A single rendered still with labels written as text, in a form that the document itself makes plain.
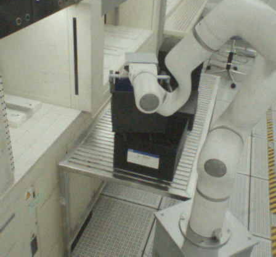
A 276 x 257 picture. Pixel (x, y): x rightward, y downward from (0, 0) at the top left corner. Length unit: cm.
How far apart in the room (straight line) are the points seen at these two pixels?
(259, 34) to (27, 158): 100
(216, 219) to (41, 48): 108
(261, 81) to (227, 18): 19
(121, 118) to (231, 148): 48
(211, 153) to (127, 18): 219
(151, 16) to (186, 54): 204
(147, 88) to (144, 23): 201
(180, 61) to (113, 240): 150
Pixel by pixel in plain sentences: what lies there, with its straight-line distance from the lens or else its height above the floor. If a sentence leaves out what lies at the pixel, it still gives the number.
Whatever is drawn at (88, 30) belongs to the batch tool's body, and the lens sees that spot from 159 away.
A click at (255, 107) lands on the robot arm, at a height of 131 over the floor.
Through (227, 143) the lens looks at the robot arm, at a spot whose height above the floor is 118.
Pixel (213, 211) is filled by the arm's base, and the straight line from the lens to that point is 125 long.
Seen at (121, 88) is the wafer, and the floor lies 112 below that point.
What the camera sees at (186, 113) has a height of 86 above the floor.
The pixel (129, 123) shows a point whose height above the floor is 104.
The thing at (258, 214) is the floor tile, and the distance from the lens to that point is 264.
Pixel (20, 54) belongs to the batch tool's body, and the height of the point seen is 111.
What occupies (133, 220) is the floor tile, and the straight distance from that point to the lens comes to 240.
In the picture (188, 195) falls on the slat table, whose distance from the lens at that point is 149.
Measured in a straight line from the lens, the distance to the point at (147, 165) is 151.
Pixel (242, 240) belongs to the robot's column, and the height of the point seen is 76.
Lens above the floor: 177
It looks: 31 degrees down
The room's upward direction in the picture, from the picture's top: 5 degrees clockwise
